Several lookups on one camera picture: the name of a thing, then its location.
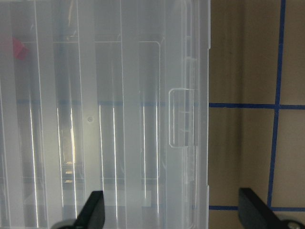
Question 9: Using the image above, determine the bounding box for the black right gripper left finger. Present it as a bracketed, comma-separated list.
[73, 191, 105, 229]

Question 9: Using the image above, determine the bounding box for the clear plastic box lid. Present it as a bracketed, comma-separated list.
[0, 0, 211, 229]

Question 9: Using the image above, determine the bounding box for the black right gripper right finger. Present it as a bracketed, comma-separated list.
[238, 188, 282, 229]

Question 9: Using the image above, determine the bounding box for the red block far corner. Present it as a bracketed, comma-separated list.
[12, 37, 29, 60]

